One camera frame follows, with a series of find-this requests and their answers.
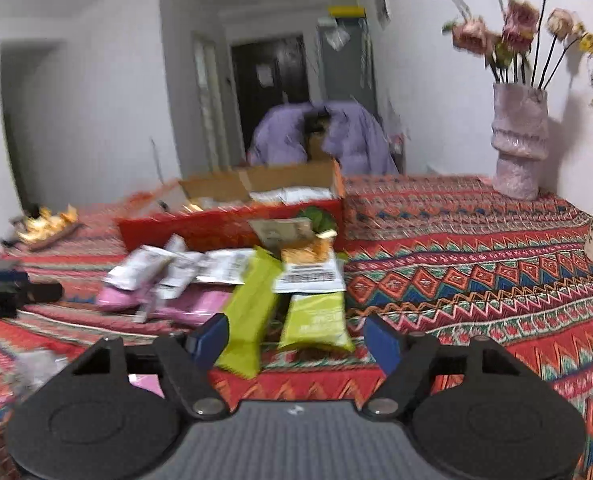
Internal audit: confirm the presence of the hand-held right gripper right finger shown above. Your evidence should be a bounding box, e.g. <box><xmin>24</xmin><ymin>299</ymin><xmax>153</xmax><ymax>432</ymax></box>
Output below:
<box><xmin>361</xmin><ymin>312</ymin><xmax>522</xmax><ymax>423</ymax></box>

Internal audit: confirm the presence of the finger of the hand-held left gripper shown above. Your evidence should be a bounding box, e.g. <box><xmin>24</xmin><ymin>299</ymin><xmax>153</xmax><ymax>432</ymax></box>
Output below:
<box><xmin>24</xmin><ymin>282</ymin><xmax>64</xmax><ymax>305</ymax></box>

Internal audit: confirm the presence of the red cardboard box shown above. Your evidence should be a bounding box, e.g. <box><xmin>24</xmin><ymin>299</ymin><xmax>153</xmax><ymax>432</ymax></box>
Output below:
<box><xmin>118</xmin><ymin>159</ymin><xmax>347</xmax><ymax>253</ymax></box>

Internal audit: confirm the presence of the orange and white snack packet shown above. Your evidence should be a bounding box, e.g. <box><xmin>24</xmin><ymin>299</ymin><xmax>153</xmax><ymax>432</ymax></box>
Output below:
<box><xmin>274</xmin><ymin>230</ymin><xmax>348</xmax><ymax>295</ymax></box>

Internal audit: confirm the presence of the purple puffer jacket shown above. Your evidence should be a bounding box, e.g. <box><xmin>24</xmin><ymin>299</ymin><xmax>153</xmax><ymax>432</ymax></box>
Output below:
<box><xmin>246</xmin><ymin>101</ymin><xmax>399</xmax><ymax>176</ymax></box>

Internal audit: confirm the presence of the dark entrance door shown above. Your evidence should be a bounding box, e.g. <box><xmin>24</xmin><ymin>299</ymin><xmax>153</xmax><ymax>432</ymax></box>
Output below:
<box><xmin>230</xmin><ymin>35</ymin><xmax>311</xmax><ymax>161</ymax></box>

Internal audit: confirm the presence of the clear plastic wrapper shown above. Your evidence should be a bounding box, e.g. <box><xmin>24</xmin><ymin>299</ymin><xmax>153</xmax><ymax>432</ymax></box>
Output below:
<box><xmin>14</xmin><ymin>350</ymin><xmax>68</xmax><ymax>396</ymax></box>

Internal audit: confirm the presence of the short green snack packet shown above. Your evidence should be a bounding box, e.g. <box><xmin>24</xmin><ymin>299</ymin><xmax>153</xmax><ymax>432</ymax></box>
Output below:
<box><xmin>278</xmin><ymin>292</ymin><xmax>355</xmax><ymax>353</ymax></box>

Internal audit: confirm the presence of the golden ornament tray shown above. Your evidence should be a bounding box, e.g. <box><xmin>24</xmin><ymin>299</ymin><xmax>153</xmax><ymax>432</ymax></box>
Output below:
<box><xmin>16</xmin><ymin>205</ymin><xmax>84</xmax><ymax>252</ymax></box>

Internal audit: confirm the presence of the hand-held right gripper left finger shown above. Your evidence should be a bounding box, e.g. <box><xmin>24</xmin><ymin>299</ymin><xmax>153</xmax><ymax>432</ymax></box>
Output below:
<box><xmin>69</xmin><ymin>312</ymin><xmax>232</xmax><ymax>421</ymax></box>

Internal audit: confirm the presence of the long green snack packet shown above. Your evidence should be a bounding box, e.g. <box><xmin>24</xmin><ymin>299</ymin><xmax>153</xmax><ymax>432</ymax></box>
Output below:
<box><xmin>215</xmin><ymin>246</ymin><xmax>283</xmax><ymax>380</ymax></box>

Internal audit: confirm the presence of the pink snack packet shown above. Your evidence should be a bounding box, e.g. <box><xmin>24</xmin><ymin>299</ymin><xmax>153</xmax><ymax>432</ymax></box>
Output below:
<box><xmin>146</xmin><ymin>287</ymin><xmax>234</xmax><ymax>323</ymax></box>
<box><xmin>95</xmin><ymin>282</ymin><xmax>150</xmax><ymax>311</ymax></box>

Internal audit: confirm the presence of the pink textured vase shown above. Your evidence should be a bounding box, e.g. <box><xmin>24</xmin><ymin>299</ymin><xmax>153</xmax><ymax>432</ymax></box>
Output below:
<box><xmin>491</xmin><ymin>82</ymin><xmax>549</xmax><ymax>200</ymax></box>

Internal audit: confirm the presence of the colourful patterned tablecloth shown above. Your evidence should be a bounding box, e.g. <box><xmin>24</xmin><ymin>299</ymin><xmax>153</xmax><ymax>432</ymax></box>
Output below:
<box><xmin>0</xmin><ymin>172</ymin><xmax>593</xmax><ymax>480</ymax></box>

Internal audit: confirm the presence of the grey cabinet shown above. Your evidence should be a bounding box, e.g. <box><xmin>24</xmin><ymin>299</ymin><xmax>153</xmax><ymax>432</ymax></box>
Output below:
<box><xmin>319</xmin><ymin>15</ymin><xmax>377</xmax><ymax>106</ymax></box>

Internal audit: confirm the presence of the beige snack packet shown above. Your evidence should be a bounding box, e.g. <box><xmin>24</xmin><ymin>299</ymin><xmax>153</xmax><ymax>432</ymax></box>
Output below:
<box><xmin>249</xmin><ymin>218</ymin><xmax>317</xmax><ymax>256</ymax></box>

